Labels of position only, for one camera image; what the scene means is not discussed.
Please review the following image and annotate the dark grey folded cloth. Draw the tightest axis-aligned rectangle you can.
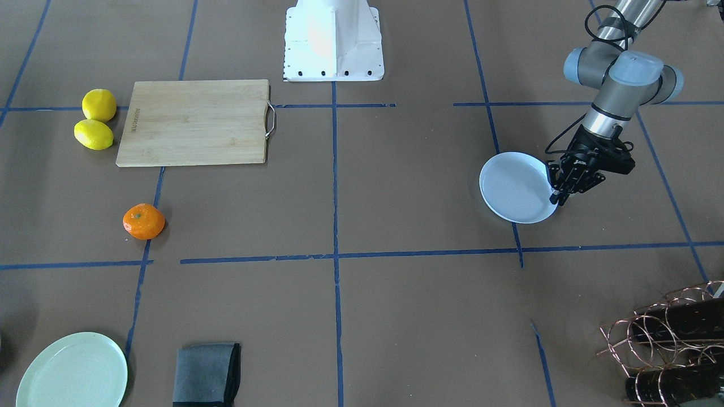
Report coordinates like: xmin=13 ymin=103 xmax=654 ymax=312
xmin=171 ymin=343 xmax=242 ymax=406

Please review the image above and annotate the light green plate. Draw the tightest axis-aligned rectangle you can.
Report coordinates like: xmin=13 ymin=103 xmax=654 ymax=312
xmin=15 ymin=332 xmax=128 ymax=406

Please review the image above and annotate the dark wine bottle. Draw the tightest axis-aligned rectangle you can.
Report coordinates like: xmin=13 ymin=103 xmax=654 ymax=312
xmin=631 ymin=298 xmax=723 ymax=345
xmin=625 ymin=363 xmax=723 ymax=406

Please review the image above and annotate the copper wire bottle rack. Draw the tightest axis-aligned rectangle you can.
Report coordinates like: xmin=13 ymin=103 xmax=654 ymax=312
xmin=600 ymin=281 xmax=723 ymax=406

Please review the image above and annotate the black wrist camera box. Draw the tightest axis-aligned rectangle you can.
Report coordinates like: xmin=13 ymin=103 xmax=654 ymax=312
xmin=596 ymin=150 xmax=636 ymax=175

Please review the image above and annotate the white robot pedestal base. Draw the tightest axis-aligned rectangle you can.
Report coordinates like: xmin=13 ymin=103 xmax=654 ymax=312
xmin=283 ymin=1 xmax=385 ymax=82

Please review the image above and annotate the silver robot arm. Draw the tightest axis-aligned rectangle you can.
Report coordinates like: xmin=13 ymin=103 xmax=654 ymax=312
xmin=545 ymin=1 xmax=684 ymax=206

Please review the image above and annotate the orange fruit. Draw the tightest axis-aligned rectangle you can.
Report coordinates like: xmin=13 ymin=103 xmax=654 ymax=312
xmin=122 ymin=203 xmax=166 ymax=240

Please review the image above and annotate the wooden cutting board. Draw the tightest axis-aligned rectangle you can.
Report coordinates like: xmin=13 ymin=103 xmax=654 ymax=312
xmin=116 ymin=79 xmax=276 ymax=168

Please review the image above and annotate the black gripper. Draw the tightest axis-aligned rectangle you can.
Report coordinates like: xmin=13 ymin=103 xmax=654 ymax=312
xmin=546 ymin=125 xmax=623 ymax=206

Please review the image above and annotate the yellow lemon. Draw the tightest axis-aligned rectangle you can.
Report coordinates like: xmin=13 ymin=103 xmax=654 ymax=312
xmin=81 ymin=89 xmax=118 ymax=123
xmin=74 ymin=119 xmax=114 ymax=150

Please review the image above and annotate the light blue plate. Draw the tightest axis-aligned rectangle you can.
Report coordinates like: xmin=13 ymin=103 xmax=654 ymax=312
xmin=479 ymin=151 xmax=558 ymax=224

